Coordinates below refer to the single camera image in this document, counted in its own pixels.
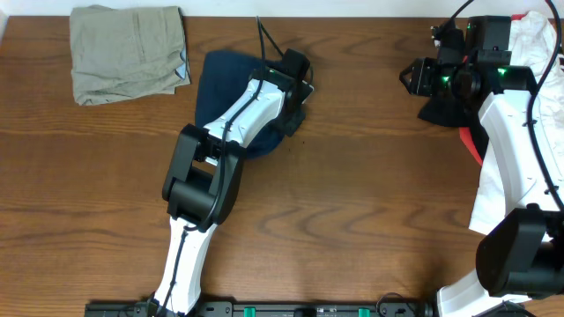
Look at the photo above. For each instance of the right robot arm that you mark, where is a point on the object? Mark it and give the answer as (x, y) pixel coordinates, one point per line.
(519, 260)

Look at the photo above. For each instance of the folded khaki shorts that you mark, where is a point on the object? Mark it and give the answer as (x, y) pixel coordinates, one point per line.
(126, 54)

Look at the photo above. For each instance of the white garment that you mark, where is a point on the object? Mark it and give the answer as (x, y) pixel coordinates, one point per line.
(524, 157)

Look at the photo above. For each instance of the red garment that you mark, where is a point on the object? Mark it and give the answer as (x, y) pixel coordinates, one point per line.
(486, 70)

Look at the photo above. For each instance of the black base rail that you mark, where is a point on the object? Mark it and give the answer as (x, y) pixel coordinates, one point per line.
(385, 308)

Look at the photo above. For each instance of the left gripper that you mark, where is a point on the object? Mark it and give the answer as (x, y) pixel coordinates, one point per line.
(295, 117)

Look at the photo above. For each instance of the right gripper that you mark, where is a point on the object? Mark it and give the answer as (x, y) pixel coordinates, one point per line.
(419, 76)

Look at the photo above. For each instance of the navy blue shorts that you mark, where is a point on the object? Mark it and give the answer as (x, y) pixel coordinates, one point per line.
(224, 78)

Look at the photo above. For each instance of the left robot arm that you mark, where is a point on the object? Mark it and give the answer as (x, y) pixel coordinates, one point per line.
(204, 175)

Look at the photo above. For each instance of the black garment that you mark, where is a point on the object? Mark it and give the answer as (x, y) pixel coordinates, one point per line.
(451, 113)

